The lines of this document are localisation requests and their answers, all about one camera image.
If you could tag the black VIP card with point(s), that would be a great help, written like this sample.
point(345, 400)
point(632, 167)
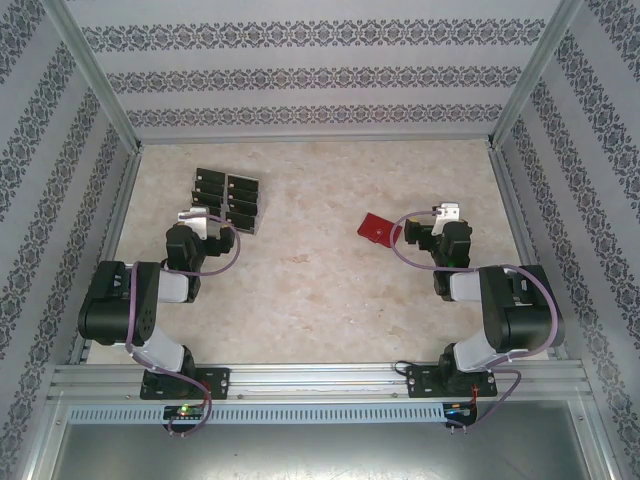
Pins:
point(243, 194)
point(242, 206)
point(241, 222)
point(210, 187)
point(244, 181)
point(214, 206)
point(212, 176)
point(207, 198)

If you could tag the clear acrylic card stand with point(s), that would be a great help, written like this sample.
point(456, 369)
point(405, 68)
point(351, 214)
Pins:
point(226, 192)

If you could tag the red leather card holder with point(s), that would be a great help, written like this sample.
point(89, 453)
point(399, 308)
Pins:
point(375, 227)

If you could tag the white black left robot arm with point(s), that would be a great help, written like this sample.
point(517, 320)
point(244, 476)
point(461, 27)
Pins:
point(170, 290)

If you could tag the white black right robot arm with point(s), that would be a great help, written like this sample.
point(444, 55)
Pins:
point(465, 287)

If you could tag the small circuit board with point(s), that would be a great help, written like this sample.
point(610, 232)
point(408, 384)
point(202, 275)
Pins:
point(460, 411)
point(185, 412)

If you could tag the grey metal sheet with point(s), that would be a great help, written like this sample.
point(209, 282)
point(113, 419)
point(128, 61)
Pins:
point(320, 455)

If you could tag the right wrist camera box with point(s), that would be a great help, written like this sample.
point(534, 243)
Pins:
point(447, 212)

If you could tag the aluminium frame rail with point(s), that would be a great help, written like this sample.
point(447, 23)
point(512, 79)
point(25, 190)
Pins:
point(315, 139)
point(110, 240)
point(518, 220)

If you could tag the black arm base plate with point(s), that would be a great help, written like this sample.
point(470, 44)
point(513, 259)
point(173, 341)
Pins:
point(420, 382)
point(217, 382)

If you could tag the wide aluminium mounting rail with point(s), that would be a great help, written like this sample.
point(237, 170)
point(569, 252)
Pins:
point(320, 382)

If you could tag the aluminium frame post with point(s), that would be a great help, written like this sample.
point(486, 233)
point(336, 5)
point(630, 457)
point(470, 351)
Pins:
point(95, 75)
point(530, 75)

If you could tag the aluminium frame bar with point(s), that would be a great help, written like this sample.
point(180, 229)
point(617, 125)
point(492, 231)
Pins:
point(595, 440)
point(45, 440)

